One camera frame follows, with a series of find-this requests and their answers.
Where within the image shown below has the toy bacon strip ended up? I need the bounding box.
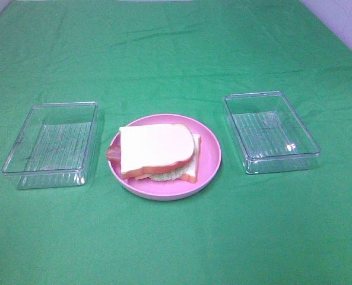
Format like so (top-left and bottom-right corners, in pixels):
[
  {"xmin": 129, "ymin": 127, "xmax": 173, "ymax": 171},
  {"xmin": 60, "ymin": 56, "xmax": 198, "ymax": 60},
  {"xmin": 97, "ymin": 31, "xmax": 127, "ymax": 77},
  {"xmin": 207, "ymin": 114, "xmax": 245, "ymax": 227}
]
[{"xmin": 105, "ymin": 145, "xmax": 121, "ymax": 162}]

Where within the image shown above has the toy lettuce leaf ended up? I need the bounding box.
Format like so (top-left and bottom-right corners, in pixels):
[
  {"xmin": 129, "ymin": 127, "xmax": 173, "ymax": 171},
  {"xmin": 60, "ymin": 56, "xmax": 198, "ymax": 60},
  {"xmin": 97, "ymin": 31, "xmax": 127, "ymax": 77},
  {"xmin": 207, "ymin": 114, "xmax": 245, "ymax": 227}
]
[{"xmin": 150, "ymin": 167, "xmax": 187, "ymax": 181}]

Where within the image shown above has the toy bread slice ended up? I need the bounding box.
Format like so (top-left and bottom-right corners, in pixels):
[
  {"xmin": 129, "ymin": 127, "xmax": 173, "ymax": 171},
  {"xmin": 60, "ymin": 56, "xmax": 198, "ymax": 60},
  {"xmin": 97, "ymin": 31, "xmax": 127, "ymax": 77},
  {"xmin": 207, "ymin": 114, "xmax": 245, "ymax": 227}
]
[
  {"xmin": 179, "ymin": 134, "xmax": 201, "ymax": 183},
  {"xmin": 119, "ymin": 123, "xmax": 195, "ymax": 179}
]

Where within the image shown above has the pink round plate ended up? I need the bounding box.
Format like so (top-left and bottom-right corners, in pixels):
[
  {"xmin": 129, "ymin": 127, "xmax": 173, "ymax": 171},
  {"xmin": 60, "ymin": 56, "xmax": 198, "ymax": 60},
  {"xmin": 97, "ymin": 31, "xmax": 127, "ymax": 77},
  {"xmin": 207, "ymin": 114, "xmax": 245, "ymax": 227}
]
[{"xmin": 107, "ymin": 113, "xmax": 221, "ymax": 201}]

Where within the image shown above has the yellow toy cheese slice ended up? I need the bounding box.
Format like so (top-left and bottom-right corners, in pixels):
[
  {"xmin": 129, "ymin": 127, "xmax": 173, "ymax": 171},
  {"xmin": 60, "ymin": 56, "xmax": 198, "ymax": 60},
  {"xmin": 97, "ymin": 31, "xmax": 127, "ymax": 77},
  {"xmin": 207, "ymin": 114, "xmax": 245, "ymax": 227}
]
[{"xmin": 135, "ymin": 174, "xmax": 152, "ymax": 180}]

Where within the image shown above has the left clear plastic container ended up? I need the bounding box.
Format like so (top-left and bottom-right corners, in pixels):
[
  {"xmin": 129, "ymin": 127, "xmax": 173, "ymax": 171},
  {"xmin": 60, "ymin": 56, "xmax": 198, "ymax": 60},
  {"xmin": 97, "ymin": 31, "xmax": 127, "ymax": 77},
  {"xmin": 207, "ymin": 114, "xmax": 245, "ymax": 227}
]
[{"xmin": 1, "ymin": 102, "xmax": 98, "ymax": 189}]

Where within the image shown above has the clear plastic container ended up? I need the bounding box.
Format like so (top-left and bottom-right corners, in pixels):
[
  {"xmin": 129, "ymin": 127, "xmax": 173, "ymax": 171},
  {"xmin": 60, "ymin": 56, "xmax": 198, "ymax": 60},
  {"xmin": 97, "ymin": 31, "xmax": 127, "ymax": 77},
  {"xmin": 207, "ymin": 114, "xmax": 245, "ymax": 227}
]
[
  {"xmin": 1, "ymin": 102, "xmax": 98, "ymax": 189},
  {"xmin": 223, "ymin": 91, "xmax": 321, "ymax": 175}
]

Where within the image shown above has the green tablecloth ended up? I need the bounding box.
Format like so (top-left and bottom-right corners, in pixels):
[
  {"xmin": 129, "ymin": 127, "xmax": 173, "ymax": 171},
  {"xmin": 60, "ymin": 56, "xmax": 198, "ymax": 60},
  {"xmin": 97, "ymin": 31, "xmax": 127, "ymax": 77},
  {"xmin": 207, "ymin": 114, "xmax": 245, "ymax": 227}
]
[{"xmin": 0, "ymin": 1, "xmax": 352, "ymax": 284}]

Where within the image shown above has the right clear plastic container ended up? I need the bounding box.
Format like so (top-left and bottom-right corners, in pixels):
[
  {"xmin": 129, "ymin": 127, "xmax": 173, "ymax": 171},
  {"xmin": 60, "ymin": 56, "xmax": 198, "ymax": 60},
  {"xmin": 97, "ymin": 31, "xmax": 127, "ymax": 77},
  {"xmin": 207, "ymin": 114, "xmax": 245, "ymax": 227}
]
[{"xmin": 223, "ymin": 91, "xmax": 321, "ymax": 175}]

